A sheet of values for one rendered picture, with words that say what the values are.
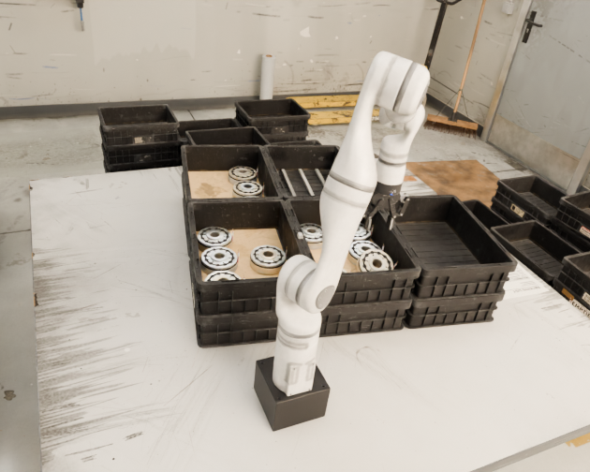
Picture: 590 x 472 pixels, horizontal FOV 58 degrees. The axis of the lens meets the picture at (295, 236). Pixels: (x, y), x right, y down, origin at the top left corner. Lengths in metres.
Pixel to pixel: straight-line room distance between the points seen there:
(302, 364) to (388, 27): 4.55
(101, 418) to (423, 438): 0.75
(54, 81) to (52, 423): 3.60
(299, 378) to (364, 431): 0.23
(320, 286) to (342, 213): 0.15
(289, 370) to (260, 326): 0.29
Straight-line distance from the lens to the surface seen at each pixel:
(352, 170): 0.97
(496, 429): 1.47
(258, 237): 1.66
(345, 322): 1.50
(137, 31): 4.62
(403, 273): 1.44
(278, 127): 3.24
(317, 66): 5.19
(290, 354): 1.16
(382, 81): 0.97
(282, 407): 1.25
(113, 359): 1.47
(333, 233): 1.00
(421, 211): 1.86
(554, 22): 4.67
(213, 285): 1.31
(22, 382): 2.44
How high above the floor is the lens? 1.76
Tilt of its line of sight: 34 degrees down
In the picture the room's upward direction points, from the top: 7 degrees clockwise
